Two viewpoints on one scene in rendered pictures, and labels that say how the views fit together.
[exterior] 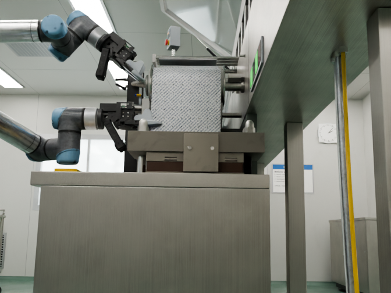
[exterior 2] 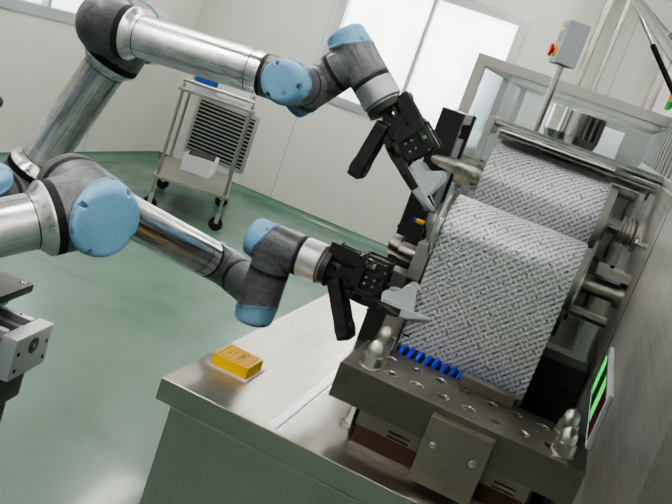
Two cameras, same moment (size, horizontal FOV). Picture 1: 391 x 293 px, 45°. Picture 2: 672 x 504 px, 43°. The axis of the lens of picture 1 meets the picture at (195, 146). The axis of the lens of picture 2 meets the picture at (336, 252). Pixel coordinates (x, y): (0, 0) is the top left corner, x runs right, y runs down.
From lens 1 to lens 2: 0.75 m
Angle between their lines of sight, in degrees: 27
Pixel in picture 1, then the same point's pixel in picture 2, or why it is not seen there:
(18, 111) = not seen: outside the picture
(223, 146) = (497, 462)
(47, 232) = (162, 481)
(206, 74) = (550, 258)
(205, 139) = (467, 442)
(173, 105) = (461, 294)
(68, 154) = (253, 314)
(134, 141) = (344, 384)
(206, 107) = (523, 323)
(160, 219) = not seen: outside the picture
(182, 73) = (504, 238)
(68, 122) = (267, 260)
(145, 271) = not seen: outside the picture
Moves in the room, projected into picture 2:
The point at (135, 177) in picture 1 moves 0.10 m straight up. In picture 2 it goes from (317, 463) to (339, 406)
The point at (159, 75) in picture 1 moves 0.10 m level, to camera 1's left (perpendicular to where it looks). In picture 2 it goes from (457, 227) to (404, 206)
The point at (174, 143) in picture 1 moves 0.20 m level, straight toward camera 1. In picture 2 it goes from (411, 419) to (385, 468)
